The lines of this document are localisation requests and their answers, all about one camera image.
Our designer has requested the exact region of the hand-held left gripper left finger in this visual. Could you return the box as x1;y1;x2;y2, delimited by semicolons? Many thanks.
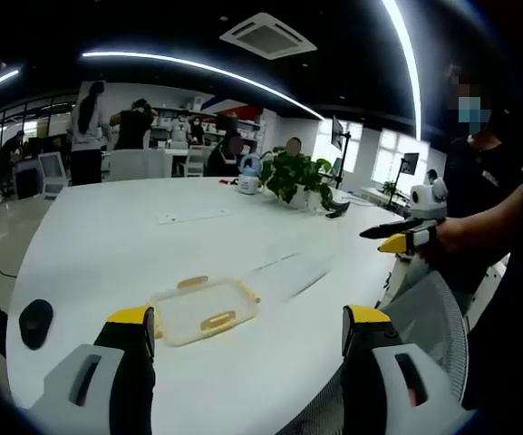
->
29;305;157;435

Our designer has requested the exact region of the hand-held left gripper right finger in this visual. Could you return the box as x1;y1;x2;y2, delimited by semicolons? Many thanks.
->
340;304;470;435

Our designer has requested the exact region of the clear box with yellow buckles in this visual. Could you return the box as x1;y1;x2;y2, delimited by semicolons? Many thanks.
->
149;274;262;348

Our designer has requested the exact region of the person's right hand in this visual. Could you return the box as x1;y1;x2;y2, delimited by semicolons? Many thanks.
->
435;217;470;256

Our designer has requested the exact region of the small monitor on stand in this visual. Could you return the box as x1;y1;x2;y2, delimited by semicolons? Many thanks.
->
390;151;421;210

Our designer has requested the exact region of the small black device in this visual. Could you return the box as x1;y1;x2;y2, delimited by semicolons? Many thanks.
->
324;200;351;220

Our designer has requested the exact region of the person's black shirt torso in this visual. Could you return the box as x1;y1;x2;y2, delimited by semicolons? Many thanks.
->
441;111;523;411

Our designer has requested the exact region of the grey mesh office chair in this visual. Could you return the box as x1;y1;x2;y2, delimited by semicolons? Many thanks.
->
287;270;470;435

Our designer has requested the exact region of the black oval object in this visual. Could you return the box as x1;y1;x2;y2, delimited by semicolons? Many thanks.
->
18;298;55;351

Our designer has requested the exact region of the monitor on tall stand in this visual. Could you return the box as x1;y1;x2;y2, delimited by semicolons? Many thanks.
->
330;114;352;192

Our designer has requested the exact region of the green potted plant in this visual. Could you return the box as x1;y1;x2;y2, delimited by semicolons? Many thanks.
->
259;146;335;213

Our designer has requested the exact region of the long ceiling light strip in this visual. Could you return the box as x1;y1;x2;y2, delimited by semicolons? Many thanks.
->
81;50;326;121
380;0;423;142

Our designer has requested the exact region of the white and blue humidifier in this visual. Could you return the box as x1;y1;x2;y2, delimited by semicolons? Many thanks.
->
237;153;275;196

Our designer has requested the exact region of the white chair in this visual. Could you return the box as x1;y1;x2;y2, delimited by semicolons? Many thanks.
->
37;151;71;199

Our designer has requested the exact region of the ceiling air conditioner vent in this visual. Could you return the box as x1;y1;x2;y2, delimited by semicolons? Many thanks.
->
218;12;319;61

